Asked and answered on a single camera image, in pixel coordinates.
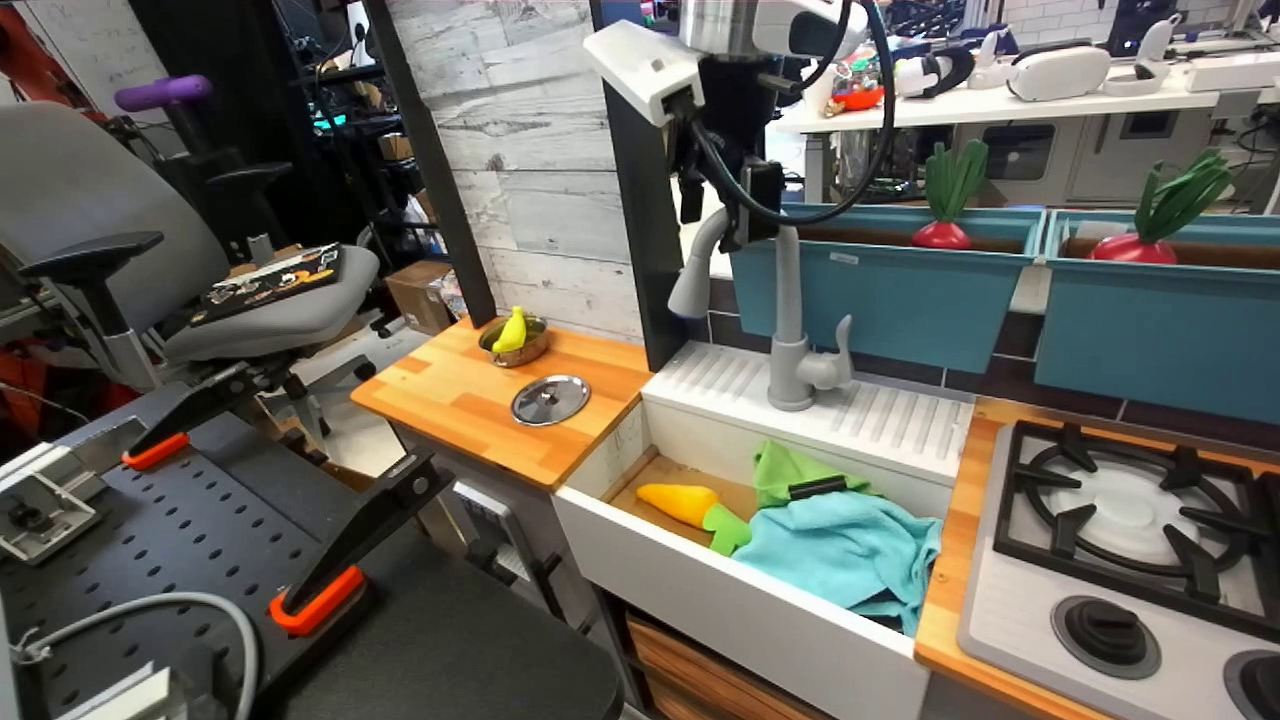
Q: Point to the black stove grate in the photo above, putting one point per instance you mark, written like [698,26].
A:
[1200,564]

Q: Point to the yellow toy corn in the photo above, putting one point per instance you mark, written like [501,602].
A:
[677,507]

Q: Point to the brown cardboard box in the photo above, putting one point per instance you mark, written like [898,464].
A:
[426,289]

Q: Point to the black diagonal beam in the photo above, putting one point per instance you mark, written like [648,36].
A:
[426,160]

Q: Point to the wooden stove counter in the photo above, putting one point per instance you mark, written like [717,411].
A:
[948,563]

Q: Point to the black clamp orange tip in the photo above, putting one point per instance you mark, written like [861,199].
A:
[187,421]
[351,542]

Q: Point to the black vertical post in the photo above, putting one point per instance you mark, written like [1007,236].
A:
[642,242]

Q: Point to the teal planter box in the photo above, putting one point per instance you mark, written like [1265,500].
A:
[904,301]
[1162,332]

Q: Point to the black stove knob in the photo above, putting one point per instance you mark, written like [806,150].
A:
[1106,639]
[1261,684]

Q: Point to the white rounded device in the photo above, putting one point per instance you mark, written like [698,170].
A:
[1058,73]

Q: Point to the white background table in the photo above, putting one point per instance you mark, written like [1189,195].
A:
[1013,107]

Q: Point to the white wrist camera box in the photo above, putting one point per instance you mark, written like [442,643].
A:
[642,65]

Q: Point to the round metal lid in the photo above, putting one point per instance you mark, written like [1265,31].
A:
[549,400]

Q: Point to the green cloth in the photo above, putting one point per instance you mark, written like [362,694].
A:
[782,472]

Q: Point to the clutter on chair seat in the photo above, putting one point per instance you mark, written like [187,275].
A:
[264,276]

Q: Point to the grey toy stove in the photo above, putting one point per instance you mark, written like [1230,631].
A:
[1026,602]

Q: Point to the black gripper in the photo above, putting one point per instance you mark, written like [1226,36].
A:
[730,107]

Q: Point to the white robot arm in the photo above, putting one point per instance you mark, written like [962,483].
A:
[784,26]

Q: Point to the yellow toy banana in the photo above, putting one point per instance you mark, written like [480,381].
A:
[508,332]

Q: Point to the grey toy faucet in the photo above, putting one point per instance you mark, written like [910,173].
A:
[790,322]

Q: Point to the small wooden bowl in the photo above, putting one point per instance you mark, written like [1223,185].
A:
[518,348]

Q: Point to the grey office chair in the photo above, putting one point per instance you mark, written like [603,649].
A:
[92,202]

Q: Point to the wooden drawer front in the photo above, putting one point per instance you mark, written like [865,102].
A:
[694,683]

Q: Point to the purple cylinder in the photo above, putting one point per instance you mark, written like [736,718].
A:
[162,91]

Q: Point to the red toy radish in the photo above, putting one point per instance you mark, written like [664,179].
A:
[1166,212]
[955,185]

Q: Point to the wooden side counter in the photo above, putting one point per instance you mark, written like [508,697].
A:
[462,393]

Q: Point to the white toy sink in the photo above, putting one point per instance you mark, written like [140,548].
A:
[744,621]

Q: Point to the teal cloth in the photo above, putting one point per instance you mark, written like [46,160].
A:
[842,554]

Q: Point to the white electrical box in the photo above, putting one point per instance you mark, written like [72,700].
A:
[41,519]

